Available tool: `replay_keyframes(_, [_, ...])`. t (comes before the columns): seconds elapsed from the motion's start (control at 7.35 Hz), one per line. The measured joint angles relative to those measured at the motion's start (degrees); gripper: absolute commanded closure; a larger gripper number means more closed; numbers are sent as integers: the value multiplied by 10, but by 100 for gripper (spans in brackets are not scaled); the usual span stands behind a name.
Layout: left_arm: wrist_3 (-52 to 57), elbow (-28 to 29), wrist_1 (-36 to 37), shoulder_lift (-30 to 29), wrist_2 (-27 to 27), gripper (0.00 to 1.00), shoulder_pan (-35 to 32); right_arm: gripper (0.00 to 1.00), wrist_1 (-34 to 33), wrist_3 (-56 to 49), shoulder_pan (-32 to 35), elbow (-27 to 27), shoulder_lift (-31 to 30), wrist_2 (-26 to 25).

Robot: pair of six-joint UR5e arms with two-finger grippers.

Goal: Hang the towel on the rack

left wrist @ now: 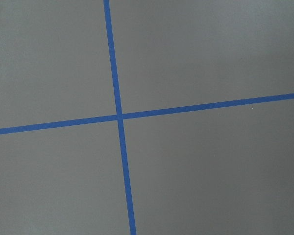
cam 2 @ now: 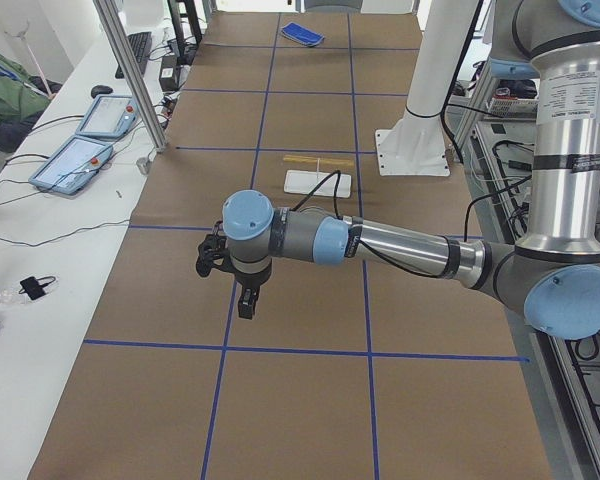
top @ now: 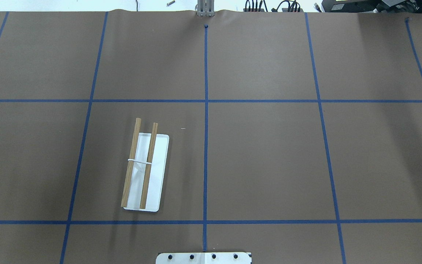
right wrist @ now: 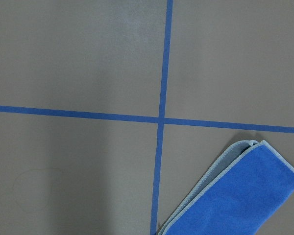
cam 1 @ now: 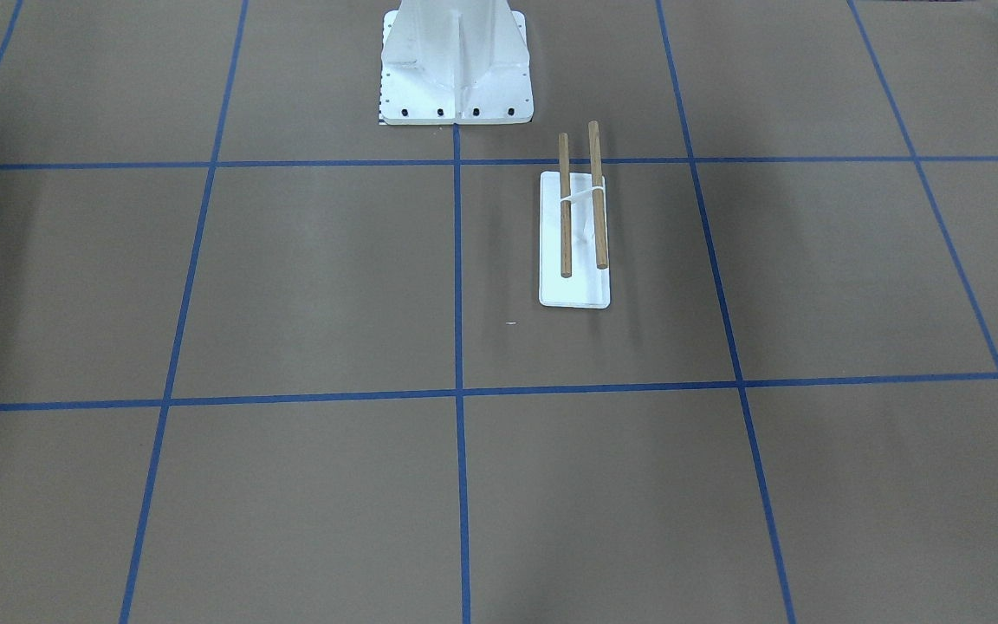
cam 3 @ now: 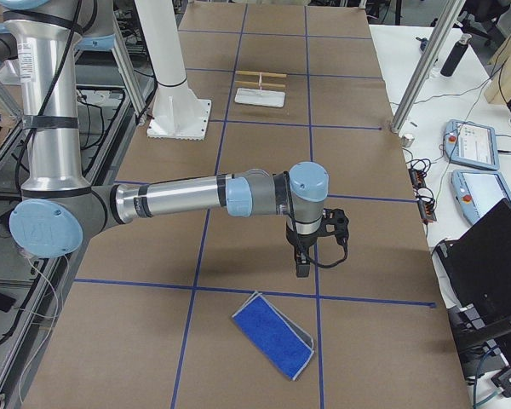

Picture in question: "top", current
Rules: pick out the white towel rack base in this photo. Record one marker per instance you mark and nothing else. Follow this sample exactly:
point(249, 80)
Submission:
point(157, 173)

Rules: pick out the aluminium frame post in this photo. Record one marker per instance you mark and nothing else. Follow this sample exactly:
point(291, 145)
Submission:
point(205, 8)

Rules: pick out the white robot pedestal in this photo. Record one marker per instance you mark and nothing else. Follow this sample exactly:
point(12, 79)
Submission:
point(204, 258)

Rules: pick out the inner wooden rack rod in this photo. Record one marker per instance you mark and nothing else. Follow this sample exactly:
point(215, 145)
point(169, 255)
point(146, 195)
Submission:
point(149, 160)

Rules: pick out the black cable hub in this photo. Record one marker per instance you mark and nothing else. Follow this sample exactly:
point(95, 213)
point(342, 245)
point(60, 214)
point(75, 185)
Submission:
point(275, 6)

